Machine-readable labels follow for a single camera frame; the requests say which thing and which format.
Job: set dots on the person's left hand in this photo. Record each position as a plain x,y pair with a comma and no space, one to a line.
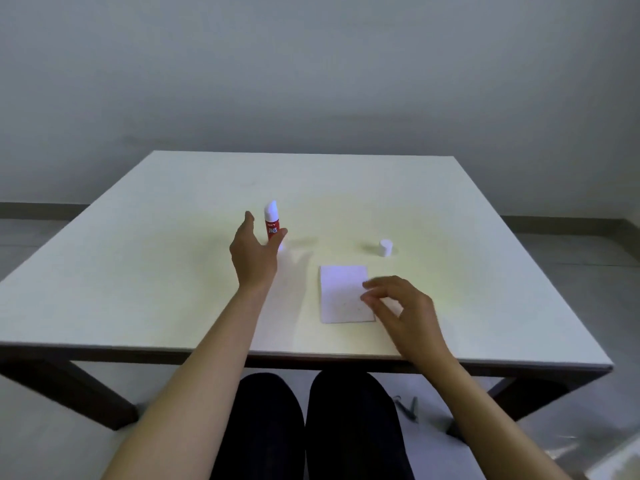
255,262

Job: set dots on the person's right hand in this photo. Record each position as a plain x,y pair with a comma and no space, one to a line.
415,324

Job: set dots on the person's right thumb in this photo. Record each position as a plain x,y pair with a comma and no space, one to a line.
377,305

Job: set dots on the person's left thumb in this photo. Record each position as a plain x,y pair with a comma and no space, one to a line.
280,237

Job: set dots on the person's right forearm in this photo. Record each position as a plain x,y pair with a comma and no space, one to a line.
480,419

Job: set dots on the person's left forearm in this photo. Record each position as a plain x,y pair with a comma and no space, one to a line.
200,384

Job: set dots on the red and white glue stick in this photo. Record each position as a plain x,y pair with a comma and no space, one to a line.
271,219

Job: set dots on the white paper sheet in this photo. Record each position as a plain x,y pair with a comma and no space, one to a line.
342,294

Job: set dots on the white glue stick cap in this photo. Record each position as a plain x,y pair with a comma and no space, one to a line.
385,247

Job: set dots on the person's black trousers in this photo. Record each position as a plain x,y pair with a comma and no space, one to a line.
345,429

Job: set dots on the clear plastic sheet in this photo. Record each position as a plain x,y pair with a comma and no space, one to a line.
600,459

